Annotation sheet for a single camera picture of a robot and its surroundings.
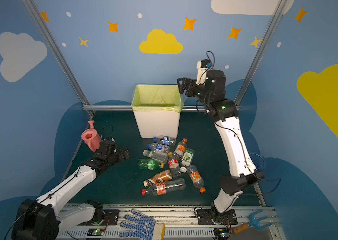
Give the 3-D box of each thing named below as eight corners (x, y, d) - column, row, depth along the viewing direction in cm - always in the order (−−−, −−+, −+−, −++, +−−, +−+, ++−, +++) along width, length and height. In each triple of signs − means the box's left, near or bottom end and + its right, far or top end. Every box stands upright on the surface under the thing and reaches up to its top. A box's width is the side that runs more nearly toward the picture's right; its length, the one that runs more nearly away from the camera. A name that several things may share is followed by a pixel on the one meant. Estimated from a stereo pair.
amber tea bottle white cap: (145, 189, 83) (144, 187, 80) (142, 181, 86) (142, 179, 83) (172, 178, 87) (172, 176, 84) (169, 171, 90) (169, 169, 87)
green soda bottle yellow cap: (138, 169, 90) (137, 167, 88) (139, 161, 94) (138, 158, 92) (163, 169, 91) (163, 167, 88) (163, 161, 94) (163, 158, 92)
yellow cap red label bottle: (171, 179, 87) (172, 176, 84) (166, 155, 97) (166, 152, 94) (181, 176, 88) (182, 174, 85) (175, 153, 98) (175, 151, 95)
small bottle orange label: (198, 195, 82) (199, 193, 79) (185, 169, 91) (186, 167, 89) (207, 191, 83) (208, 189, 80) (194, 166, 93) (195, 163, 90)
